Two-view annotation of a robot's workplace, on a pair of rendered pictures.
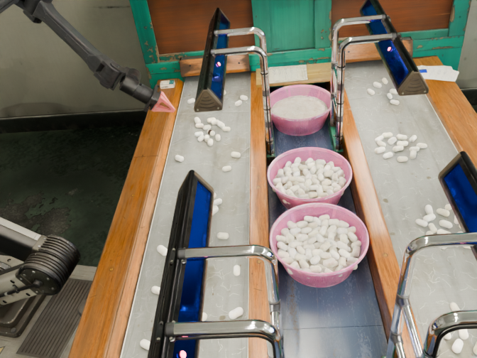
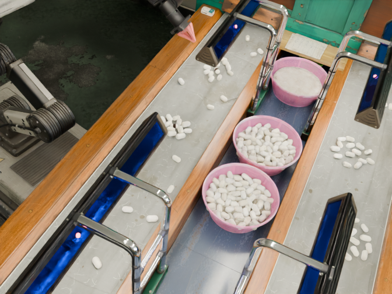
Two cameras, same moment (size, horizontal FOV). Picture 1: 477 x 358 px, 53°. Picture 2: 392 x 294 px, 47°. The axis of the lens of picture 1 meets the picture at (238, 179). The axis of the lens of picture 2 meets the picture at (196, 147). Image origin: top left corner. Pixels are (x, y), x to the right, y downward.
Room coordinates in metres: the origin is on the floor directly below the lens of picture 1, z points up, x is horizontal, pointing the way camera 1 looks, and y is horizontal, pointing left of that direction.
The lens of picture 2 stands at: (-0.03, -0.21, 2.01)
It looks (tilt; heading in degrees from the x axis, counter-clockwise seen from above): 49 degrees down; 12
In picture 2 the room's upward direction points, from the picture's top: 9 degrees clockwise
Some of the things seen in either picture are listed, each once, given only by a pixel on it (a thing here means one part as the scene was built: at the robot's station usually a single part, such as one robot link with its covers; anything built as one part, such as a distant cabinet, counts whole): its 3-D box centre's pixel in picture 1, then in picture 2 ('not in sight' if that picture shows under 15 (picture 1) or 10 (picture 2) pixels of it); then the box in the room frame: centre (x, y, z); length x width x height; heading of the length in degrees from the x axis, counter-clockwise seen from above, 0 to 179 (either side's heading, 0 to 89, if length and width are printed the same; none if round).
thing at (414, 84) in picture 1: (389, 36); (385, 63); (1.41, -0.53, 1.08); 0.62 x 0.08 x 0.07; 174
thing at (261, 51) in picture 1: (243, 99); (249, 58); (1.46, -0.06, 0.90); 0.20 x 0.19 x 0.45; 174
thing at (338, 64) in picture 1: (360, 89); (345, 93); (1.41, -0.45, 0.90); 0.20 x 0.19 x 0.45; 174
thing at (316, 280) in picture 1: (318, 247); (238, 200); (0.89, -0.19, 0.72); 0.27 x 0.27 x 0.10
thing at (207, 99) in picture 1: (214, 52); (240, 12); (1.47, 0.02, 1.08); 0.62 x 0.08 x 0.07; 174
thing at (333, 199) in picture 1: (309, 182); (265, 148); (1.17, -0.23, 0.72); 0.27 x 0.27 x 0.10
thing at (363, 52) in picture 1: (375, 50); (391, 59); (1.84, -0.64, 0.83); 0.30 x 0.06 x 0.07; 84
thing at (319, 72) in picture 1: (294, 74); (312, 49); (1.82, -0.30, 0.77); 0.33 x 0.15 x 0.01; 84
